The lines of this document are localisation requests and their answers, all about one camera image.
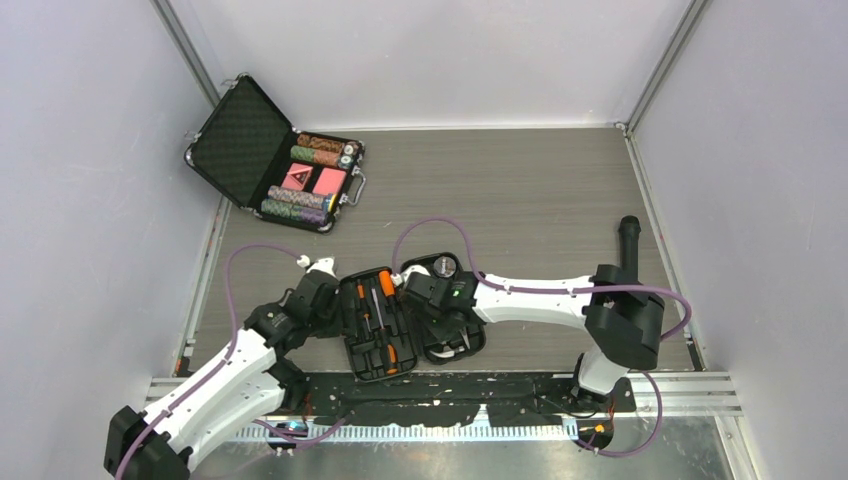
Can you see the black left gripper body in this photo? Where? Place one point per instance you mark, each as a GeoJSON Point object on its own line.
{"type": "Point", "coordinates": [328, 323]}

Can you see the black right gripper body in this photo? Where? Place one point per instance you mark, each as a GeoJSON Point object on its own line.
{"type": "Point", "coordinates": [441, 331]}

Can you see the black handled hammer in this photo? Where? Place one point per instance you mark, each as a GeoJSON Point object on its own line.
{"type": "Point", "coordinates": [449, 351]}

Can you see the black plastic tool case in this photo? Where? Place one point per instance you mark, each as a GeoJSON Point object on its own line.
{"type": "Point", "coordinates": [409, 337]}

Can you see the orange handled pliers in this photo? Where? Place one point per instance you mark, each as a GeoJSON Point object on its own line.
{"type": "Point", "coordinates": [465, 339]}

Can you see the small round tape measure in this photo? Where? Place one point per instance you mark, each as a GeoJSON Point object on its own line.
{"type": "Point", "coordinates": [445, 266]}

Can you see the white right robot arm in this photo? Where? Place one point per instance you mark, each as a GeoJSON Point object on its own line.
{"type": "Point", "coordinates": [622, 318]}

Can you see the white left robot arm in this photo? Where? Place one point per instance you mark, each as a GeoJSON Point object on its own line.
{"type": "Point", "coordinates": [250, 377]}

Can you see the red playing card deck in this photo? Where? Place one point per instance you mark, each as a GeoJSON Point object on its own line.
{"type": "Point", "coordinates": [329, 181]}

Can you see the black aluminium poker chip case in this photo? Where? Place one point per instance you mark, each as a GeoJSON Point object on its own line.
{"type": "Point", "coordinates": [246, 146]}

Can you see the black cylinder flashlight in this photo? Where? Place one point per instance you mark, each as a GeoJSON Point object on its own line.
{"type": "Point", "coordinates": [629, 231]}

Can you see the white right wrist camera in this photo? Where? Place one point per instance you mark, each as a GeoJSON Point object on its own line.
{"type": "Point", "coordinates": [399, 279]}

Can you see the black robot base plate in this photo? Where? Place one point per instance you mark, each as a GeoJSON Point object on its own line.
{"type": "Point", "coordinates": [444, 399]}

